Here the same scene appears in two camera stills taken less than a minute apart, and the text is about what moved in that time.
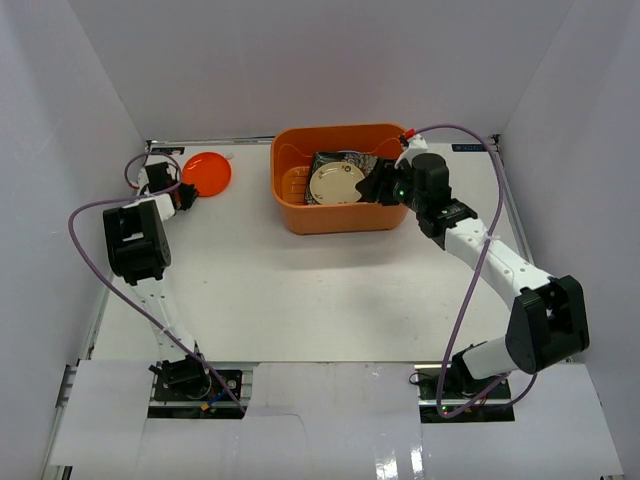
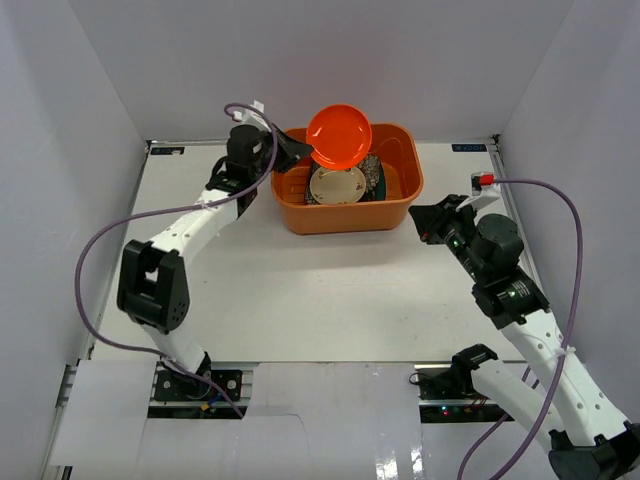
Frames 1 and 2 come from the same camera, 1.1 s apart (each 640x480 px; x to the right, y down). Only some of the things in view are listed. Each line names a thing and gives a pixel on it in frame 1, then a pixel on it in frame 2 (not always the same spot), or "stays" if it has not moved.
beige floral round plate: [334, 183] stays
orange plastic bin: [291, 146] stays
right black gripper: [381, 180] → [431, 220]
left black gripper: [185, 195] → [285, 151]
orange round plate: [208, 171] → [340, 135]
